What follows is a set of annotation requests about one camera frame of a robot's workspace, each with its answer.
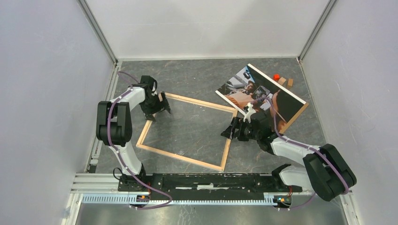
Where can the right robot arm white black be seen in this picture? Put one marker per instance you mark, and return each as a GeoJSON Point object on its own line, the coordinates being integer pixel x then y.
{"type": "Point", "coordinates": [322, 168]}

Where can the light wooden picture frame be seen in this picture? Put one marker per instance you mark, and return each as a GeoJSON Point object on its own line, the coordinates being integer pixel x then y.
{"type": "Point", "coordinates": [193, 101]}

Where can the red cube block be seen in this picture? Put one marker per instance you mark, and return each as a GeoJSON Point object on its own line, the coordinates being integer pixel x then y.
{"type": "Point", "coordinates": [276, 77]}

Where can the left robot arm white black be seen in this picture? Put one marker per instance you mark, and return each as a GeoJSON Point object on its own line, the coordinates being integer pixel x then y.
{"type": "Point", "coordinates": [114, 123]}

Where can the brown cardboard backing board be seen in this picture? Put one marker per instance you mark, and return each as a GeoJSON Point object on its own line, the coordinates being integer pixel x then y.
{"type": "Point", "coordinates": [291, 113]}

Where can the rectangular wooden block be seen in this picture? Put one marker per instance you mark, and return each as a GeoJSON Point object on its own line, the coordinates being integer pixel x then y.
{"type": "Point", "coordinates": [289, 83]}

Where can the small wooden cube block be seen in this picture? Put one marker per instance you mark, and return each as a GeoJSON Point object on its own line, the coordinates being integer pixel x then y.
{"type": "Point", "coordinates": [282, 81]}

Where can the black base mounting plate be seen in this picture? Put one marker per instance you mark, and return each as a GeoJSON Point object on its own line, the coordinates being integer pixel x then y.
{"type": "Point", "coordinates": [207, 186]}

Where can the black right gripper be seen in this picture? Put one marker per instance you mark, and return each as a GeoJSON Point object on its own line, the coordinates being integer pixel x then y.
{"type": "Point", "coordinates": [228, 132]}

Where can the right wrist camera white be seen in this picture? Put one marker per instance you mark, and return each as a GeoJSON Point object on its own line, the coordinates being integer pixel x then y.
{"type": "Point", "coordinates": [250, 112]}

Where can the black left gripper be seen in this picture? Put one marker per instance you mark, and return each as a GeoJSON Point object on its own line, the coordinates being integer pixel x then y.
{"type": "Point", "coordinates": [149, 112]}

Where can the printed photo with white border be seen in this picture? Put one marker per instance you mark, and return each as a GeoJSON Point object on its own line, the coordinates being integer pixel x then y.
{"type": "Point", "coordinates": [266, 95]}

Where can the aluminium rail with comb strip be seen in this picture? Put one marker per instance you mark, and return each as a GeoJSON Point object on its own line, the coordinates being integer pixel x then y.
{"type": "Point", "coordinates": [103, 188]}

